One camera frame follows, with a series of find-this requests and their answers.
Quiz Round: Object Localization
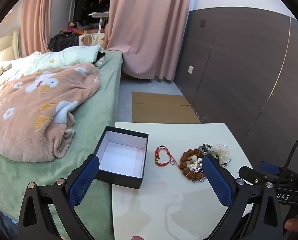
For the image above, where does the wide pink curtain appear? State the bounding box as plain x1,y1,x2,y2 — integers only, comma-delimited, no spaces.
106,0,195,82

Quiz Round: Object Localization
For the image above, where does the brown and white patterned cloth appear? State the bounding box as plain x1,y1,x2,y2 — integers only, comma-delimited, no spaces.
78,33,106,47

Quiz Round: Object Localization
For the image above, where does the pile of dark clothes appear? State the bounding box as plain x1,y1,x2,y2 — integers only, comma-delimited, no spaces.
47,32,80,53

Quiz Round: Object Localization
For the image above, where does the narrow pink curtain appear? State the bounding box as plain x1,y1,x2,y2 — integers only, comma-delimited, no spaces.
20,0,57,57

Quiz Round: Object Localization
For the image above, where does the bed with green sheet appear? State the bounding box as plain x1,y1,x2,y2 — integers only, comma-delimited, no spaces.
0,50,124,240

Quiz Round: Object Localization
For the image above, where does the small white stand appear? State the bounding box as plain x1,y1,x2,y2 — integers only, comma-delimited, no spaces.
88,11,110,34

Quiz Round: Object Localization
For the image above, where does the flat cardboard sheet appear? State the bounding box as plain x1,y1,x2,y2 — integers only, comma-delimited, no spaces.
131,92,202,124

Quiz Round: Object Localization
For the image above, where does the black box with white inside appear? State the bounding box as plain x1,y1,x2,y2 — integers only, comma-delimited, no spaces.
93,126,149,190

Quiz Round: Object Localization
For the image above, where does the black item on bed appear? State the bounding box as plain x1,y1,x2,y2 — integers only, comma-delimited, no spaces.
95,51,107,66

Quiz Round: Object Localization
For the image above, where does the brown rudraksha bead bracelet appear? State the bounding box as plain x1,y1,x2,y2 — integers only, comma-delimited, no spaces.
179,149,209,181

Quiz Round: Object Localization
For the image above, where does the grey green bead bracelet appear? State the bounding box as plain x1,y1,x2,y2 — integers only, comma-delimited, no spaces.
196,144,215,157

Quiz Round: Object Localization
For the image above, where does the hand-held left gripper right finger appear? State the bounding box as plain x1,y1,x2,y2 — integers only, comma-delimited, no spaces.
202,154,284,240

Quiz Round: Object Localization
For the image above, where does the peach flower print blanket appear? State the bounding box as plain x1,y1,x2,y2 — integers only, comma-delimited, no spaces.
0,64,101,163

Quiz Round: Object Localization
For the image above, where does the pale green quilt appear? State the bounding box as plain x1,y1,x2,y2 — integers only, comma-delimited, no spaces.
0,45,104,91

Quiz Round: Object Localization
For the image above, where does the cream headboard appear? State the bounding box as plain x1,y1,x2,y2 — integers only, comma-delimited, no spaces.
0,29,21,63

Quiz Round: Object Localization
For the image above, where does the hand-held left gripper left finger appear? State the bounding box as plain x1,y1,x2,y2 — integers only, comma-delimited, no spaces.
19,154,101,240

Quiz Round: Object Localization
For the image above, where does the silver and white stone bracelet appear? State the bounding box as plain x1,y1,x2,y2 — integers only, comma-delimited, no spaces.
186,155,207,183

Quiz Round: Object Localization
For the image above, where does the red string bracelet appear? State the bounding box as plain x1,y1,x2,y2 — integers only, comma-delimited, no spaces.
155,145,180,168

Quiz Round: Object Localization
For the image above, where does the person's right hand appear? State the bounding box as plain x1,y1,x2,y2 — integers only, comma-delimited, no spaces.
284,217,298,232

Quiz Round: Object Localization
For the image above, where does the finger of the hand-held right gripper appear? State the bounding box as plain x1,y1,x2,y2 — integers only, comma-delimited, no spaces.
238,166,279,188
259,161,282,176

